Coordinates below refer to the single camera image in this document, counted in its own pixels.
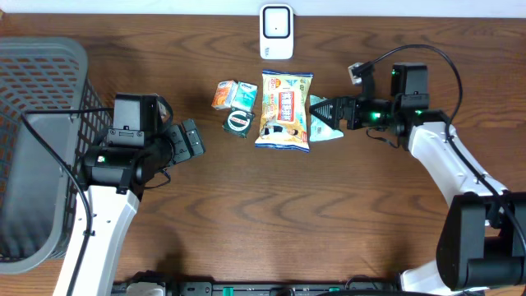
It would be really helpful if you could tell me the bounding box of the mint green pack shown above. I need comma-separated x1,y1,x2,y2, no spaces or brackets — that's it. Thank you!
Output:
309,115,344,142

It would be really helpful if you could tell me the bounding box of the yellow snack bag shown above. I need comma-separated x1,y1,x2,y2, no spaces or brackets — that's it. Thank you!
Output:
255,70,313,153

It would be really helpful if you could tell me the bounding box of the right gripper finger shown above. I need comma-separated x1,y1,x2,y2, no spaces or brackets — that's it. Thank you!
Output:
309,104,342,130
310,96,341,108

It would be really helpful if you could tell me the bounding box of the orange small carton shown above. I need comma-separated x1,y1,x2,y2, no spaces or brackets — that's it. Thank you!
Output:
211,80,238,109

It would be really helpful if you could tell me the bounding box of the round tape roll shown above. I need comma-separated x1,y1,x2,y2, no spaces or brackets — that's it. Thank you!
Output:
223,108,255,138

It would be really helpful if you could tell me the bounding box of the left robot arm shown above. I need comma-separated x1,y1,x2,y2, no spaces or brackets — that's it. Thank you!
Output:
53,94,205,295

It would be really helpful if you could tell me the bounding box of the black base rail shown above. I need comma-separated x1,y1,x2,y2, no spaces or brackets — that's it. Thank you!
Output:
110,280,487,296

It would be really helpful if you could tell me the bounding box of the grey plastic shopping basket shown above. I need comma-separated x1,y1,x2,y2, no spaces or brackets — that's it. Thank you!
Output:
1,37,112,275

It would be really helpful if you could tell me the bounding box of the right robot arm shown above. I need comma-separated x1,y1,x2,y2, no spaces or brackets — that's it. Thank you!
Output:
309,62,525,295

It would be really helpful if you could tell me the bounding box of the white barcode scanner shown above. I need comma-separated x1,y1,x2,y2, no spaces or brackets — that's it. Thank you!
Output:
260,4,294,60

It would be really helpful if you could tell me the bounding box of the teal small carton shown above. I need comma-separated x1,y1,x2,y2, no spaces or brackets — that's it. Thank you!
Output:
231,81,258,112

